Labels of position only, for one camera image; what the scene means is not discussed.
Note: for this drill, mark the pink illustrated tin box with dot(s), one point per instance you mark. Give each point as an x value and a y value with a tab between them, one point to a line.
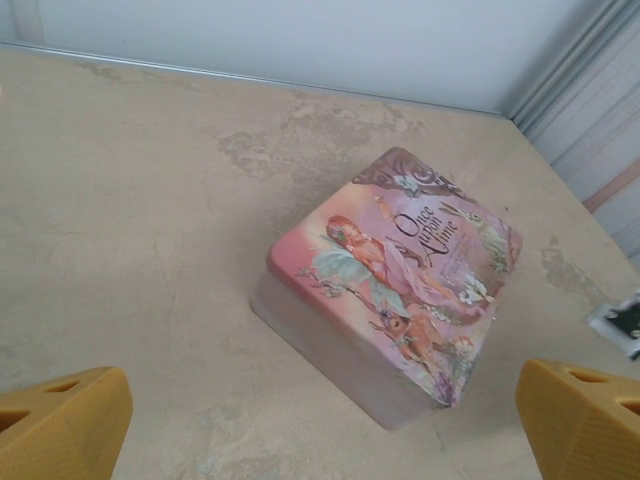
390	290

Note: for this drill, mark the aluminium table edge rail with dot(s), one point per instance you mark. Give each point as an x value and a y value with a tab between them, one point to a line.
200	70

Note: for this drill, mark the aluminium frame post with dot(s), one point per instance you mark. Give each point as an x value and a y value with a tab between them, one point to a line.
550	65

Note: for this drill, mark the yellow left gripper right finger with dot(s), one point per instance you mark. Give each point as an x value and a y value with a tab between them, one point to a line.
585	430

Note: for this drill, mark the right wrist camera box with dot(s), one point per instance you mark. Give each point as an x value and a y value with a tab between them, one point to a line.
622	325

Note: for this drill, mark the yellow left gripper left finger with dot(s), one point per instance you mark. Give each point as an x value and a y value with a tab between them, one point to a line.
75	430

